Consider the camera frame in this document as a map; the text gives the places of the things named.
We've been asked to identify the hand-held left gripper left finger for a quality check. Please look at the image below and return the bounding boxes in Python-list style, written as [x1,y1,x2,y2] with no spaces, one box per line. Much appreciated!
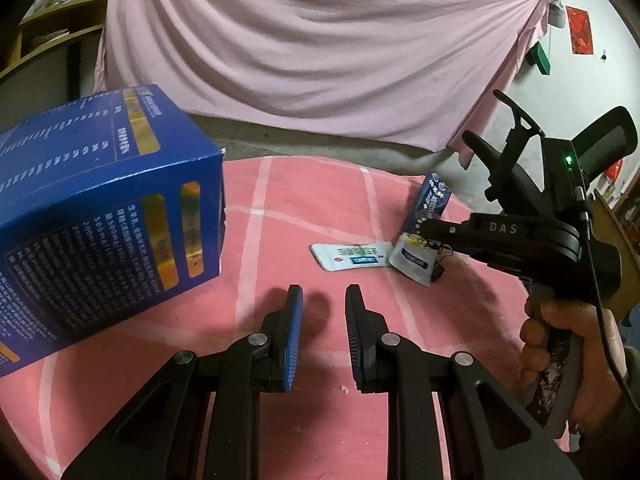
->
[60,284,305,480]

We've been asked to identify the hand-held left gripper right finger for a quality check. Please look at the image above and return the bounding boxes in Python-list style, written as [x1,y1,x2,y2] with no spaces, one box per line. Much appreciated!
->
[345,284,583,480]

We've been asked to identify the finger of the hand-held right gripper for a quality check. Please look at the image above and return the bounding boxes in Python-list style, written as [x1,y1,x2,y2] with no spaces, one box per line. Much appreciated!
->
[419,216,481,256]

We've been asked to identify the dark blue long packet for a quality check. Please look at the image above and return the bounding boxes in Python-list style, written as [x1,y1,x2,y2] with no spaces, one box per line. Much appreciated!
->
[400,170,453,241]

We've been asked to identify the silver blue label sachet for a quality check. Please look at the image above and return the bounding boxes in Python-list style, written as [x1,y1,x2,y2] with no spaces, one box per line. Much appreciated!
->
[389,237,437,287]

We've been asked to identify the blue cardboard box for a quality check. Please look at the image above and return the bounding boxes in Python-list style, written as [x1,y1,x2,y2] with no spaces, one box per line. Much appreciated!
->
[0,84,227,378]

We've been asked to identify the person's right forearm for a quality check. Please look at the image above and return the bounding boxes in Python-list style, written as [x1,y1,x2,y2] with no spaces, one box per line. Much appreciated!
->
[565,345,640,480]

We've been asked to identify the person's right hand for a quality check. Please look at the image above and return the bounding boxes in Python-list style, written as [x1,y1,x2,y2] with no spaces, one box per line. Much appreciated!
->
[519,300,628,431]

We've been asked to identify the white blue sachet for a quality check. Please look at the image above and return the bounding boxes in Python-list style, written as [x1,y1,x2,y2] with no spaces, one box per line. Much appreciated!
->
[310,241,393,272]

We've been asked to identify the wooden board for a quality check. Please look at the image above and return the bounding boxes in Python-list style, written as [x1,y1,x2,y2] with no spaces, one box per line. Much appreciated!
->
[595,187,640,321]

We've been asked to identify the pink plaid blanket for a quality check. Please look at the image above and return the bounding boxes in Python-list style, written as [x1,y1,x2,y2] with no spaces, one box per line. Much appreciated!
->
[0,155,576,480]

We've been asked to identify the green plastic item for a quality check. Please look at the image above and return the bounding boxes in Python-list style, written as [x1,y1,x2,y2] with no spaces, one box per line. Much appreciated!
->
[529,40,552,75]

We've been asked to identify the pink curtain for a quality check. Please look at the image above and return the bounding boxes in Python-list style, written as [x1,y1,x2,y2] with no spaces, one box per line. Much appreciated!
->
[95,0,551,153]

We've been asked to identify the wooden shelf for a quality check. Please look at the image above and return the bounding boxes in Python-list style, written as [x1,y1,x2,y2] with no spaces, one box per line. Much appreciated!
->
[0,0,108,101]

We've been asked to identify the black cable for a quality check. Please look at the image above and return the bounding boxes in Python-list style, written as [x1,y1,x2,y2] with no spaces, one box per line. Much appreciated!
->
[575,185,631,386]

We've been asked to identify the red wall poster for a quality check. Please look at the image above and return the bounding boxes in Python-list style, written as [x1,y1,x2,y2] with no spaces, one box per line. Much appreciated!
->
[566,6,593,55]

